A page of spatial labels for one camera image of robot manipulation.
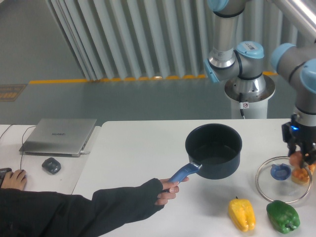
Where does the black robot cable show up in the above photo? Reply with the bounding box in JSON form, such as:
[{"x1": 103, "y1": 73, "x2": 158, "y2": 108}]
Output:
[{"x1": 237, "y1": 92, "x2": 247, "y2": 119}]

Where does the brown egg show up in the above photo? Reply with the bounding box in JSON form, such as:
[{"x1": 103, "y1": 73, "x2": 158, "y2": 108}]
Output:
[{"x1": 289, "y1": 151, "x2": 303, "y2": 167}]

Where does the orange bell pepper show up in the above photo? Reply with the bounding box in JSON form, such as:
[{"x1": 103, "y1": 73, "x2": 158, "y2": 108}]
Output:
[{"x1": 291, "y1": 166, "x2": 310, "y2": 185}]

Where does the person's hand on mouse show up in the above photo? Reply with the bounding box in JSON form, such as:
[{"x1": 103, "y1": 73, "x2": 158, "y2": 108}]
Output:
[{"x1": 1, "y1": 169, "x2": 27, "y2": 191}]

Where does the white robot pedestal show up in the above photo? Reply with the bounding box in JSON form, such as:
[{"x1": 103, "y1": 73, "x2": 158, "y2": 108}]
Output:
[{"x1": 225, "y1": 75, "x2": 276, "y2": 119}]

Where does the dark grey earbuds case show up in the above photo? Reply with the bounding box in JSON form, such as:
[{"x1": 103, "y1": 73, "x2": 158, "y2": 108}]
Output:
[{"x1": 41, "y1": 157, "x2": 61, "y2": 175}]

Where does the yellow bell pepper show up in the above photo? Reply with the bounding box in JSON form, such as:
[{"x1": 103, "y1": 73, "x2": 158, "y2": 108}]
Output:
[{"x1": 228, "y1": 197, "x2": 256, "y2": 232}]

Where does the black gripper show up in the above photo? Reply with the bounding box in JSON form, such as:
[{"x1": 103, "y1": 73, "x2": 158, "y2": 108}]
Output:
[{"x1": 281, "y1": 113, "x2": 316, "y2": 165}]

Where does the green bell pepper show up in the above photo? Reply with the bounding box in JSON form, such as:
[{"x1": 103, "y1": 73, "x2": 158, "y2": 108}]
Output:
[{"x1": 266, "y1": 200, "x2": 300, "y2": 234}]

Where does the dark blue saucepan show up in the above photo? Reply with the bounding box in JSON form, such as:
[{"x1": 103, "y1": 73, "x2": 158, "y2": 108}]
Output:
[{"x1": 168, "y1": 123, "x2": 242, "y2": 183}]

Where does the black keyboard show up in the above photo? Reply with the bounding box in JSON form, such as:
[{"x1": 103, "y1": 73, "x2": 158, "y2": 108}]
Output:
[{"x1": 0, "y1": 168, "x2": 12, "y2": 187}]

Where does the black thin cable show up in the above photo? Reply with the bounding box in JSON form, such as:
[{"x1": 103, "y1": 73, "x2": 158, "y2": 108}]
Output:
[{"x1": 0, "y1": 123, "x2": 38, "y2": 171}]

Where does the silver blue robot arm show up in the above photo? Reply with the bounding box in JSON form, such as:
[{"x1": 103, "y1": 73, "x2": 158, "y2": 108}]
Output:
[{"x1": 204, "y1": 0, "x2": 316, "y2": 167}]

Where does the black sleeve forearm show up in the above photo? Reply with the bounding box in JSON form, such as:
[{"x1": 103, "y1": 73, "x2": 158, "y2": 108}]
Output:
[{"x1": 0, "y1": 178, "x2": 163, "y2": 237}]

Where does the silver laptop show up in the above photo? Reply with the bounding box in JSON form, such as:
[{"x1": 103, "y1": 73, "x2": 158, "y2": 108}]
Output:
[{"x1": 19, "y1": 118, "x2": 97, "y2": 157}]

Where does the hand holding pot handle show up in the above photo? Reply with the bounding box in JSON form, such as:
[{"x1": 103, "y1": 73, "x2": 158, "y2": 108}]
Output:
[{"x1": 155, "y1": 179, "x2": 179, "y2": 206}]

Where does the glass pot lid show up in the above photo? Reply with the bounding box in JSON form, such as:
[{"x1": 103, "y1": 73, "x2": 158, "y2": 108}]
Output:
[{"x1": 255, "y1": 156, "x2": 313, "y2": 204}]

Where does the white folding screen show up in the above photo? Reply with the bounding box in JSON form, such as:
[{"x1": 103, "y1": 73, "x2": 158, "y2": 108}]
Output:
[{"x1": 48, "y1": 0, "x2": 282, "y2": 80}]

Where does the white laptop plug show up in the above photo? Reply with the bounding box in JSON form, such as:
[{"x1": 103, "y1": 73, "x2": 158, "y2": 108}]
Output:
[{"x1": 80, "y1": 151, "x2": 91, "y2": 155}]

